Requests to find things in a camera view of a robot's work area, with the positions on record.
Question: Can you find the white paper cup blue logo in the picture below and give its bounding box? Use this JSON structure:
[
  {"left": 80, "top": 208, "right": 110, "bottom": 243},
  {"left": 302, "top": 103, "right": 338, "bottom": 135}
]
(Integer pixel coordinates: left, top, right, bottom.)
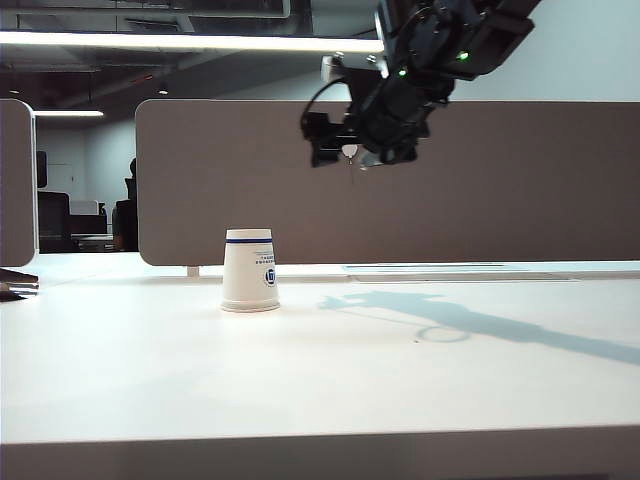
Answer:
[
  {"left": 220, "top": 298, "right": 282, "bottom": 314},
  {"left": 221, "top": 228, "right": 281, "bottom": 307}
]

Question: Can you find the long ceiling light strip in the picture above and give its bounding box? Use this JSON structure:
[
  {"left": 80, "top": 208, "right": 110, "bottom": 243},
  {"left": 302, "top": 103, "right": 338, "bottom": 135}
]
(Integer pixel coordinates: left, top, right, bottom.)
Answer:
[{"left": 0, "top": 31, "right": 386, "bottom": 54}]

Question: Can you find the short ceiling light strip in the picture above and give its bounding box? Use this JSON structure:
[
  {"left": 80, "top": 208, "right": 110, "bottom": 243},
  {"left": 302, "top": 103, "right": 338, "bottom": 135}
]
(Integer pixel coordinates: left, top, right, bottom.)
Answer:
[{"left": 32, "top": 110, "right": 105, "bottom": 119}]

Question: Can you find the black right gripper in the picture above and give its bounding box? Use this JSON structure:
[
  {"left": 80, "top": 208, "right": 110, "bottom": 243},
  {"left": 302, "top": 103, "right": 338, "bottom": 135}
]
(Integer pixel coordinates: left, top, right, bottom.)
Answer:
[{"left": 302, "top": 69, "right": 454, "bottom": 169}]

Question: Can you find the dark office chair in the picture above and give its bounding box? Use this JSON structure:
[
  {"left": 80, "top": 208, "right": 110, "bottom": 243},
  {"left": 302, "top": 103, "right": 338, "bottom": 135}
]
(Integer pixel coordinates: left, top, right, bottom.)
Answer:
[{"left": 38, "top": 192, "right": 72, "bottom": 254}]

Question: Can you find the grey ceiling air duct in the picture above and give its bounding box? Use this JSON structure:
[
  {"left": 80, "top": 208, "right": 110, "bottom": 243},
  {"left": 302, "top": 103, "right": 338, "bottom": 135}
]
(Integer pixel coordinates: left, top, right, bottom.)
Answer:
[{"left": 114, "top": 0, "right": 294, "bottom": 31}]

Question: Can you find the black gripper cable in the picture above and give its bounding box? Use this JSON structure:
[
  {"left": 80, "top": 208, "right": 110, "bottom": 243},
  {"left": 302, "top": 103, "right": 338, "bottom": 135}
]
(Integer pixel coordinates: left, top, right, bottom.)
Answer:
[{"left": 300, "top": 77, "right": 352, "bottom": 132}]

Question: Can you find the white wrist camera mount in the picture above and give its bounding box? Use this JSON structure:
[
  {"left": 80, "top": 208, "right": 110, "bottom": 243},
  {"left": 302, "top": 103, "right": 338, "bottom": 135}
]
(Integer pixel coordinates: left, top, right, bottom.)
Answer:
[{"left": 321, "top": 49, "right": 389, "bottom": 84}]

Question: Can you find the dark monitor stand base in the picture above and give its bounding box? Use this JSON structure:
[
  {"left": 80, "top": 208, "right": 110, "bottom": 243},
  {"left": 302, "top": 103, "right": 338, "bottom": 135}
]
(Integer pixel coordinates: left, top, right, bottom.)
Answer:
[{"left": 0, "top": 268, "right": 41, "bottom": 303}]

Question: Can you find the wide grey desk partition panel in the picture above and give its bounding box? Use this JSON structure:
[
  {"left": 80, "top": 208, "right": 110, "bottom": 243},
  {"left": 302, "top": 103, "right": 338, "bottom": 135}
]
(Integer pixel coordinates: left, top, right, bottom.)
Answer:
[{"left": 135, "top": 98, "right": 640, "bottom": 267}]

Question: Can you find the narrow grey desk partition panel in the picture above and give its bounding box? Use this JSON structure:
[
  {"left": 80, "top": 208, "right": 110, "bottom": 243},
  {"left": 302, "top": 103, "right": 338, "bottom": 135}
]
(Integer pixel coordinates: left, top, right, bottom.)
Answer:
[{"left": 0, "top": 98, "right": 39, "bottom": 268}]

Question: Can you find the seated person silhouette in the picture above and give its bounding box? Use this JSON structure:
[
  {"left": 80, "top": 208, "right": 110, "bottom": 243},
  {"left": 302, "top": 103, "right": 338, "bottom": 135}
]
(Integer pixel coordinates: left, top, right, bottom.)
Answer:
[{"left": 111, "top": 158, "right": 140, "bottom": 252}]

